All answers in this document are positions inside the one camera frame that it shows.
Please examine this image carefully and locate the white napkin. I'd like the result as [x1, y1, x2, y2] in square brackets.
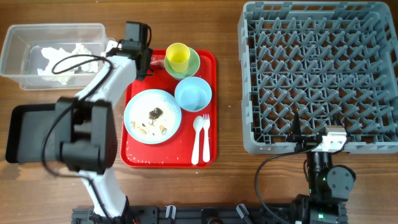
[37, 44, 99, 85]

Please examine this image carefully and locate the red serving tray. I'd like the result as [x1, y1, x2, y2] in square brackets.
[119, 50, 218, 169]

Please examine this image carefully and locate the green saucer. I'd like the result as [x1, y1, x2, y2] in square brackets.
[164, 47, 200, 80]

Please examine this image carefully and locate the yellow plastic cup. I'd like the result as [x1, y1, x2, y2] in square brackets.
[166, 43, 190, 73]

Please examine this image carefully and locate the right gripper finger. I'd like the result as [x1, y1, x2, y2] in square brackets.
[286, 112, 302, 142]
[332, 113, 344, 127]

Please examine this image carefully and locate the black food waste tray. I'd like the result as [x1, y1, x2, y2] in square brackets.
[6, 101, 72, 164]

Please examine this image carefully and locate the light blue bowl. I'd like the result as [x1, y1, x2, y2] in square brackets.
[174, 77, 213, 112]

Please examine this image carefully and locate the light blue plate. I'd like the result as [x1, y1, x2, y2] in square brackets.
[124, 89, 182, 144]

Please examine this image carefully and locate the clear plastic waste bin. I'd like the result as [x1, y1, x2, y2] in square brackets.
[1, 23, 116, 90]

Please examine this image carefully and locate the red snack wrapper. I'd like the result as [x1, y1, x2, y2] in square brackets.
[150, 57, 165, 70]

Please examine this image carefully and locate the food scraps and rice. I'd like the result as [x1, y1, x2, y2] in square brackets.
[131, 107, 167, 136]

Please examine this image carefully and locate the white plastic spoon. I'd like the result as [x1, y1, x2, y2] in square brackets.
[191, 116, 203, 165]

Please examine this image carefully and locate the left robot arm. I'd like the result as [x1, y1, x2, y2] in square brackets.
[41, 22, 154, 223]

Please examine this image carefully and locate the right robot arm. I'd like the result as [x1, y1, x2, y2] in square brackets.
[287, 113, 356, 224]

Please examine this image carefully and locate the grey dishwasher rack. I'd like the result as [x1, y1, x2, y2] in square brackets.
[238, 1, 397, 154]

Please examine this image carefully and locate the white plastic fork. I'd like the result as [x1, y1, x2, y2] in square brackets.
[203, 114, 210, 162]

